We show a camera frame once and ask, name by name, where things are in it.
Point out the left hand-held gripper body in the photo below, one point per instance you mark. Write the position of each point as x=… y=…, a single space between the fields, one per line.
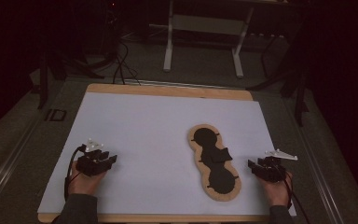
x=90 y=163

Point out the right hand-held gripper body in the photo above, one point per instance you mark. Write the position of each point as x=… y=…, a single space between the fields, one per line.
x=272 y=169

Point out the tan triple photo frame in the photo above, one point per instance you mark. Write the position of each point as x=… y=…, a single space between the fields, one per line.
x=203 y=177

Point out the person's left hand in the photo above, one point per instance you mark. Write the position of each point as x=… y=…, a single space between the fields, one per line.
x=84 y=185

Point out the person's right hand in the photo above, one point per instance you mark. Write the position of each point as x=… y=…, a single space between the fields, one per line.
x=276 y=193

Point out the white paper sheet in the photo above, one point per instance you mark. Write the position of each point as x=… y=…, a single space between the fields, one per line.
x=143 y=130

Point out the black rectangular floor plate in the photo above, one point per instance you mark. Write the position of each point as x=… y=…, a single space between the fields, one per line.
x=56 y=114

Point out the black stand with thick legs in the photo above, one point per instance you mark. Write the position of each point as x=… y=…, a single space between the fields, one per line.
x=300 y=93

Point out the black stand with thin legs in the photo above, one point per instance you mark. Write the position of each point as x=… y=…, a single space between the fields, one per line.
x=43 y=84

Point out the white metal stand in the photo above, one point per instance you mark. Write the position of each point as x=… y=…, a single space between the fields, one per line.
x=209 y=25

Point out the metal floor rail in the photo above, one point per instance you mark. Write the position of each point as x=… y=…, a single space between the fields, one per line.
x=9 y=158
x=317 y=174

